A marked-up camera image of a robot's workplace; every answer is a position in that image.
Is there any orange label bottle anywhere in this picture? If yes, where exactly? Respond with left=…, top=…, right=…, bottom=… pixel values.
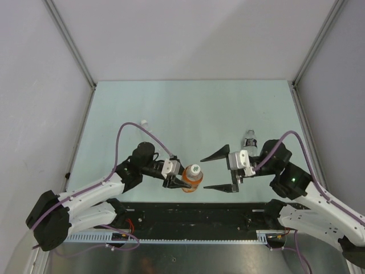
left=181, top=165, right=204, bottom=193

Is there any blue label water bottle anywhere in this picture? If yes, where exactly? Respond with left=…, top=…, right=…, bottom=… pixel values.
left=242, top=130, right=258, bottom=156

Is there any clear unlabelled plastic bottle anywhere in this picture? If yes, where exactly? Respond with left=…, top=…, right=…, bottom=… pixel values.
left=140, top=122, right=153, bottom=136

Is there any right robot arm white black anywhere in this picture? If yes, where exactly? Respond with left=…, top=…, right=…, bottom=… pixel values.
left=203, top=139, right=364, bottom=268

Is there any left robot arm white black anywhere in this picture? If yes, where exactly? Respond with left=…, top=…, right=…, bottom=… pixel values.
left=26, top=142, right=188, bottom=251

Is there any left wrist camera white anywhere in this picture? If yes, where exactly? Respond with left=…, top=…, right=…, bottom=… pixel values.
left=161, top=156, right=184, bottom=179

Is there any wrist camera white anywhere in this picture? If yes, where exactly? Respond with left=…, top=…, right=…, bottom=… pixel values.
left=161, top=156, right=184, bottom=179
left=228, top=150, right=256, bottom=177

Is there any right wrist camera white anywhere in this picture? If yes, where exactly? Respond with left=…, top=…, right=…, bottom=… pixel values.
left=228, top=150, right=256, bottom=177

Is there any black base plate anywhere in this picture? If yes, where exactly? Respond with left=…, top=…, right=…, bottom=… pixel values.
left=110, top=202, right=287, bottom=239

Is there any grey slotted cable duct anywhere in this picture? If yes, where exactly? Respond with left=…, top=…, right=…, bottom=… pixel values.
left=64, top=231, right=268, bottom=245

